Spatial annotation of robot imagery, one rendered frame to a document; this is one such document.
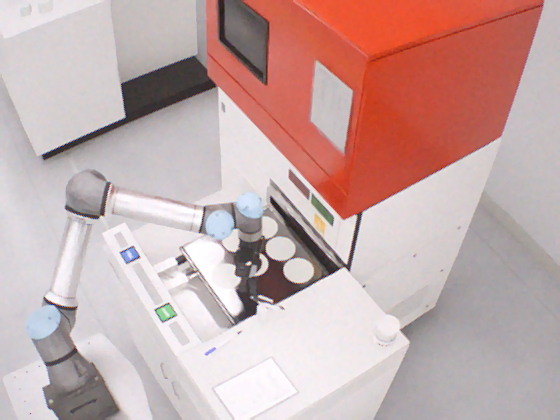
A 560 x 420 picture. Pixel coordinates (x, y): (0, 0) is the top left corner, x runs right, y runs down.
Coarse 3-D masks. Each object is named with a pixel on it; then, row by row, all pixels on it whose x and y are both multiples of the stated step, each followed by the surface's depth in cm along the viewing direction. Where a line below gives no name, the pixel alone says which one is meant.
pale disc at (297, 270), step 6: (288, 264) 214; (294, 264) 214; (300, 264) 214; (306, 264) 214; (288, 270) 212; (294, 270) 212; (300, 270) 212; (306, 270) 212; (312, 270) 212; (288, 276) 211; (294, 276) 211; (300, 276) 211; (306, 276) 211; (312, 276) 211; (300, 282) 209
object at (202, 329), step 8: (176, 272) 212; (168, 280) 210; (184, 288) 208; (176, 296) 206; (184, 296) 206; (192, 296) 206; (184, 304) 204; (192, 304) 204; (200, 304) 204; (184, 312) 202; (192, 312) 202; (200, 312) 202; (192, 320) 200; (200, 320) 200; (208, 320) 200; (200, 328) 198; (208, 328) 198; (216, 328) 199; (200, 336) 196
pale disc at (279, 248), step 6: (270, 240) 220; (276, 240) 220; (282, 240) 220; (288, 240) 220; (270, 246) 218; (276, 246) 218; (282, 246) 218; (288, 246) 219; (294, 246) 219; (270, 252) 217; (276, 252) 217; (282, 252) 217; (288, 252) 217; (294, 252) 217; (276, 258) 215; (282, 258) 215; (288, 258) 215
